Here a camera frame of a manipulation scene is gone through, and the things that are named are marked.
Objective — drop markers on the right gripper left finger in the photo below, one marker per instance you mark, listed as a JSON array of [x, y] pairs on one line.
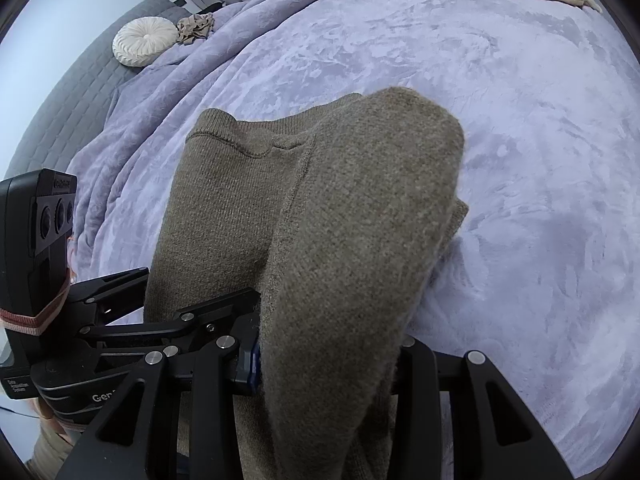
[[203, 375]]

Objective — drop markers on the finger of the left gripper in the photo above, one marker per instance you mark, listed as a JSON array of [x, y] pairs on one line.
[[191, 321], [104, 300]]

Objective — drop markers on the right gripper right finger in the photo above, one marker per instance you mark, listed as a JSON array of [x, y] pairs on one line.
[[494, 435]]

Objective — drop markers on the olive brown knit sweater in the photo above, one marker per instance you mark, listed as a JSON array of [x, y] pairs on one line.
[[336, 216]]

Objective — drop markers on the person's left hand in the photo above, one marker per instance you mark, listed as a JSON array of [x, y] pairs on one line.
[[48, 418]]

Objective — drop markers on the lavender plush blanket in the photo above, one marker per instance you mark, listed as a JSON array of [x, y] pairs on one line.
[[463, 170]]

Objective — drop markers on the grey quilted bedspread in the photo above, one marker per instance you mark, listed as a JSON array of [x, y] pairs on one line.
[[76, 109]]

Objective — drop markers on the round cream pleated cushion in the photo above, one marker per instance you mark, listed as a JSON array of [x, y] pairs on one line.
[[140, 42]]

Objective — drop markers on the small beige crumpled cloth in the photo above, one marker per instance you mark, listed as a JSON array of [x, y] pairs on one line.
[[194, 27]]

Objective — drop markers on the black camera box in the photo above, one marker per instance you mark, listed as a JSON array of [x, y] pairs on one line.
[[36, 222]]

